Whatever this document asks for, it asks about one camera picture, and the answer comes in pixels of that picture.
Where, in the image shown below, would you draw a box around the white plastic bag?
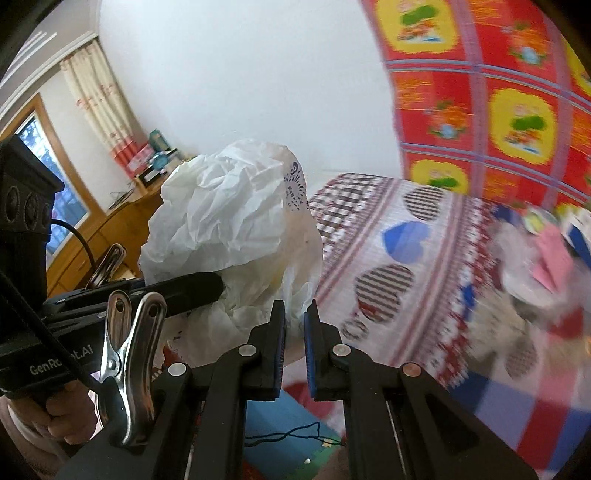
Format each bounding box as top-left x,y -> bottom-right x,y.
138,139 -> 322,367

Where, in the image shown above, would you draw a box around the white blue printed box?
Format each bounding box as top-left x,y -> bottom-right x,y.
560,208 -> 591,268

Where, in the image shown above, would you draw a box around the person's left hand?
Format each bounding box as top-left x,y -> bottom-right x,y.
8,380 -> 97,445

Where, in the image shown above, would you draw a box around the silver spring clamp right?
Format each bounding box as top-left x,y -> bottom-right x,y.
98,290 -> 167,448

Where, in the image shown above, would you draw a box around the silver spring clamp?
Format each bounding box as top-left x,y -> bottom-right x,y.
98,290 -> 167,448
85,243 -> 127,290

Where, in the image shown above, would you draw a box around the silver spring clamp left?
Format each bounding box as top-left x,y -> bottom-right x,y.
85,243 -> 127,290

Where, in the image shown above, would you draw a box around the wooden desk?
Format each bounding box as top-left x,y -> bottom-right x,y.
46,178 -> 165,297

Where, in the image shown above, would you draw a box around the patchwork heart bed sheet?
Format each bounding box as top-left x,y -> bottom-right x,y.
310,173 -> 590,479

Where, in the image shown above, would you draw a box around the clear plastic packaging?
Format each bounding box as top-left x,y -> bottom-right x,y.
491,222 -> 582,320

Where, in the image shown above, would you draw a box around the items on desk top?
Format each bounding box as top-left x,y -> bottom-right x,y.
127,129 -> 190,188

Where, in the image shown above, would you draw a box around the pink paper receipt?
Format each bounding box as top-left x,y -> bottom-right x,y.
532,224 -> 574,293

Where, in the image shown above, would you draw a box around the cream red curtain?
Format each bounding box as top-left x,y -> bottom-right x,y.
60,39 -> 139,179

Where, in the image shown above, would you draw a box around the red floral headboard cloth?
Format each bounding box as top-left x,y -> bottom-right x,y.
363,0 -> 590,210

